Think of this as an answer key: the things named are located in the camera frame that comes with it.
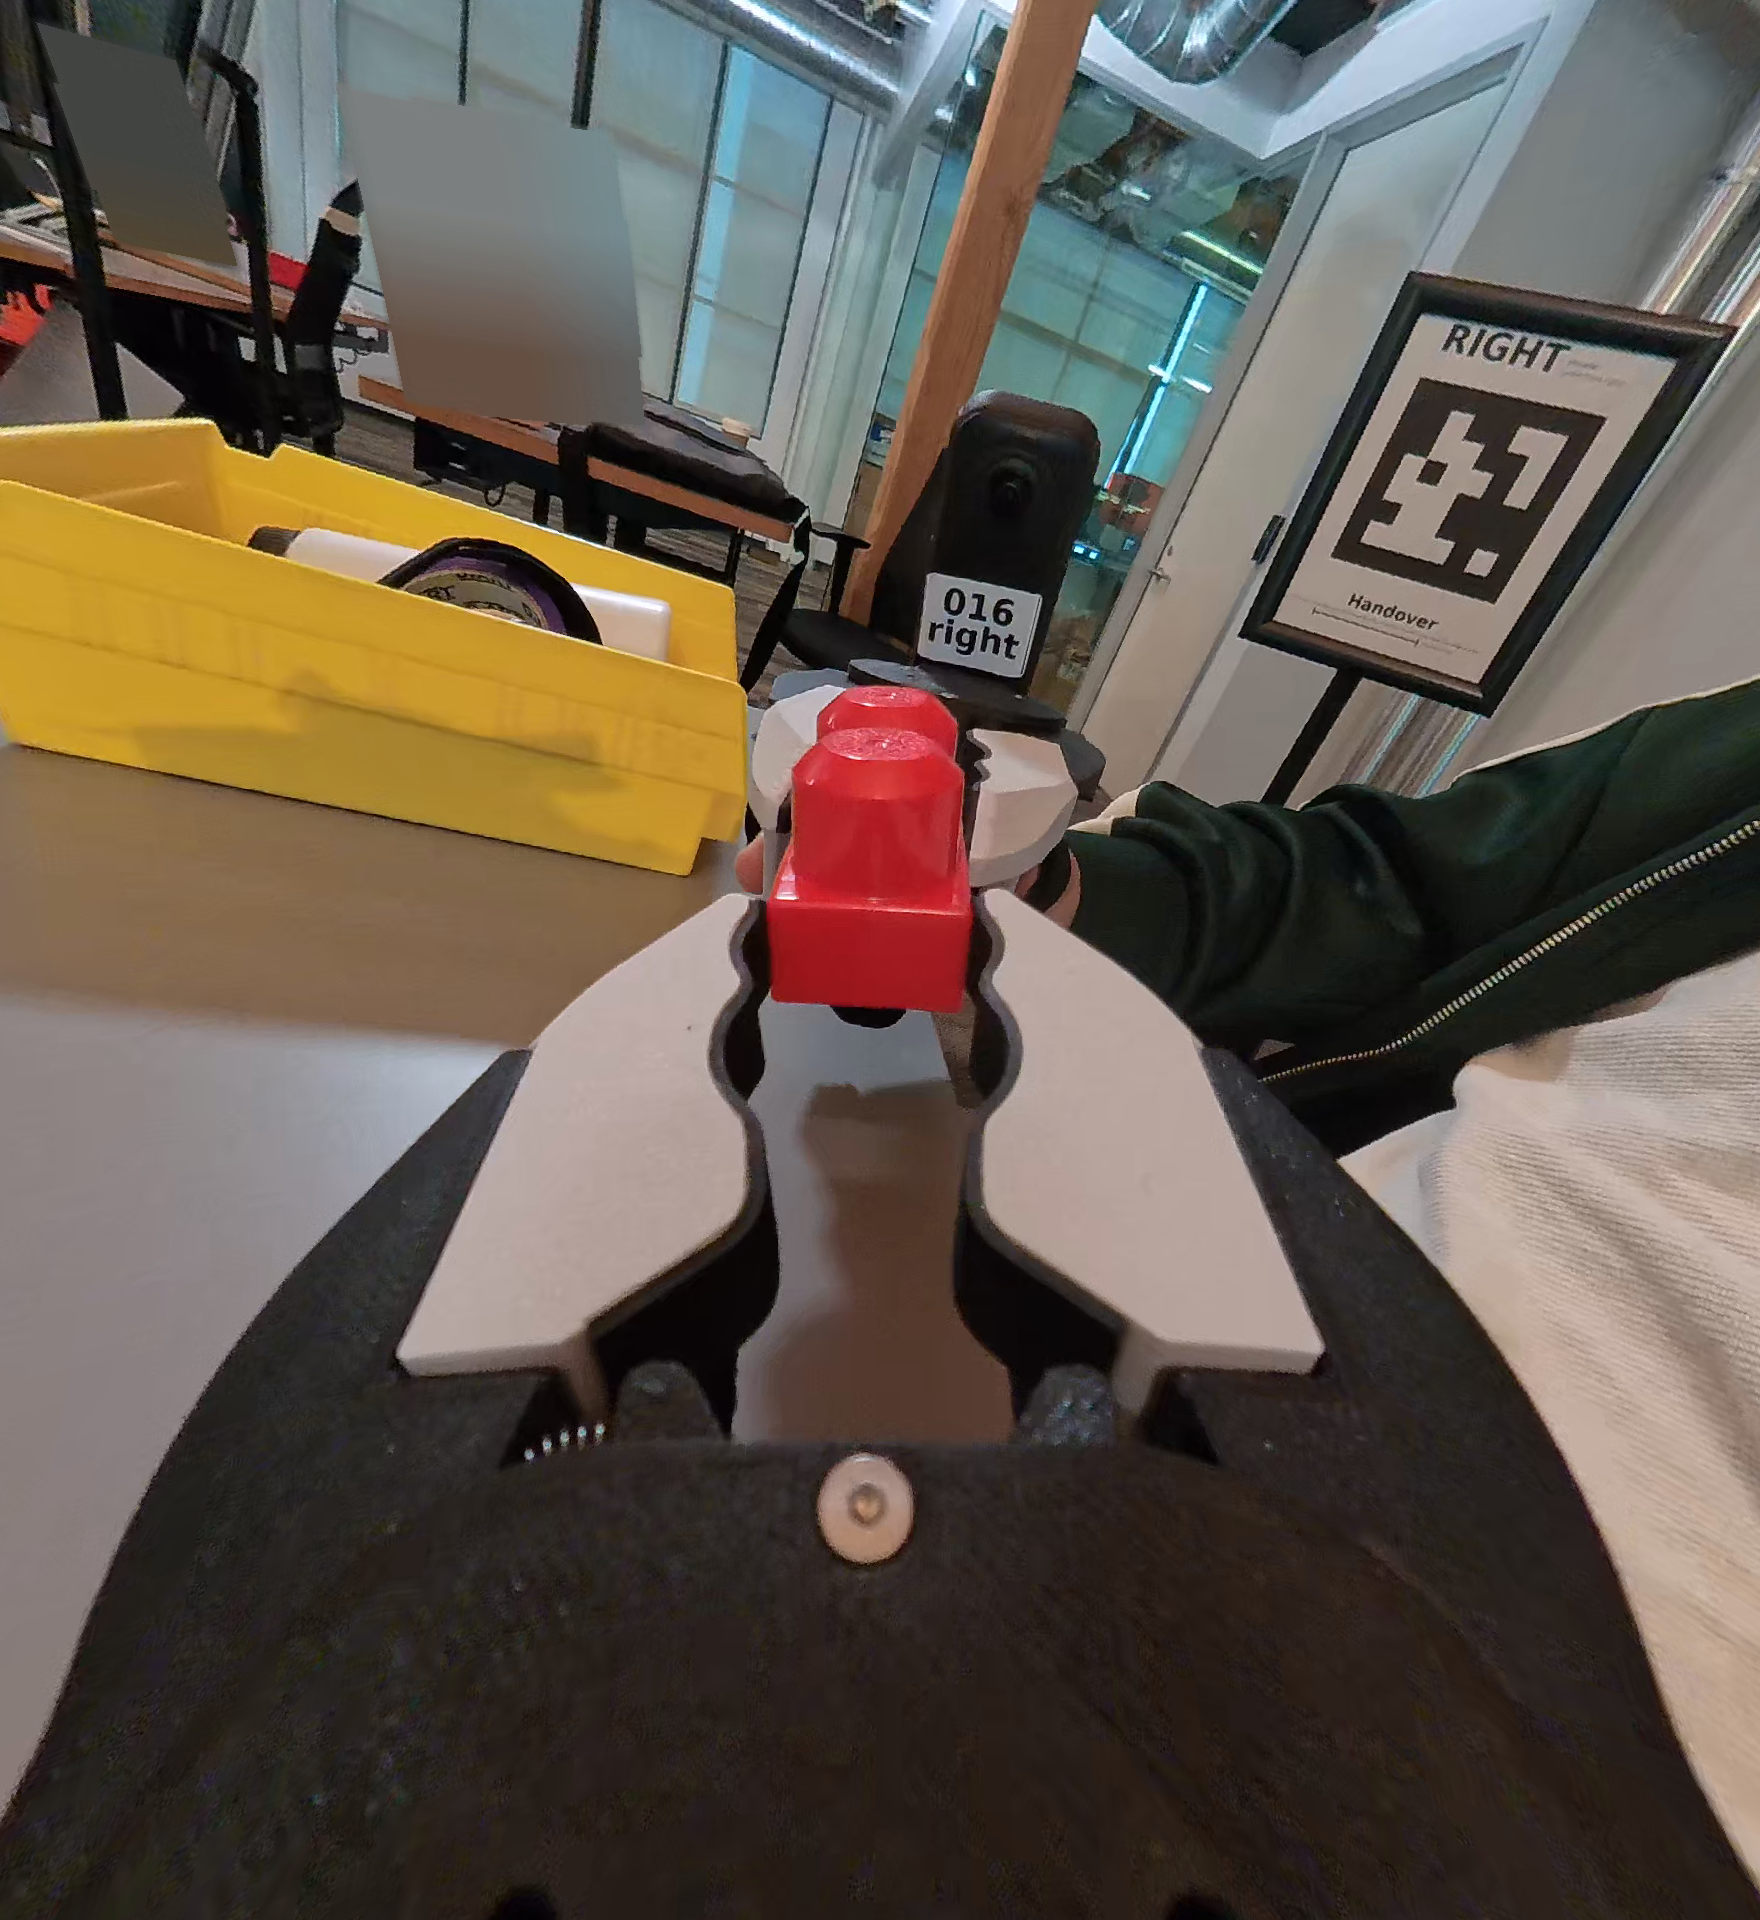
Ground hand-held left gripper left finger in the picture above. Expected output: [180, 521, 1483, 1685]
[400, 896, 781, 1410]

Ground white leaning board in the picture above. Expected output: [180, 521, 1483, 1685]
[0, 300, 188, 431]

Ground yellow storage bin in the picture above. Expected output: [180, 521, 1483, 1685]
[0, 420, 748, 880]

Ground black office chair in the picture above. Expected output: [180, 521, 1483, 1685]
[278, 182, 374, 454]
[774, 448, 973, 679]

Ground black floor stand pole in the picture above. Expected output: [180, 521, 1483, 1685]
[190, 44, 288, 454]
[32, 30, 132, 420]

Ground purple tape roll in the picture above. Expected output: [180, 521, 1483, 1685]
[378, 536, 605, 648]

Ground silver ventilation ducts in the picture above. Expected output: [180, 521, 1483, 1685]
[1092, 0, 1332, 83]

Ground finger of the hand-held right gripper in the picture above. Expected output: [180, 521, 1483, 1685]
[967, 729, 1081, 889]
[753, 693, 838, 842]

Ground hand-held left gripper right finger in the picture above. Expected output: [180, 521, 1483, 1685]
[958, 889, 1327, 1420]

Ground person's right hand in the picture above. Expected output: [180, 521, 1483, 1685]
[738, 837, 1092, 935]

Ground red toy block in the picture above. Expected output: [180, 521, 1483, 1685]
[764, 687, 976, 1012]

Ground black bag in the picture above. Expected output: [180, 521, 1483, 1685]
[562, 418, 805, 527]

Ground black framed marker sign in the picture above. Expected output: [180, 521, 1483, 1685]
[1240, 274, 1737, 801]

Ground person's right forearm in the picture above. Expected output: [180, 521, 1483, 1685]
[1069, 659, 1760, 1053]

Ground wooden post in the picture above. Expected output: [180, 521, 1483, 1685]
[838, 0, 1094, 626]

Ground grey desk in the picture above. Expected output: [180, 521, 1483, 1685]
[0, 598, 1034, 1877]

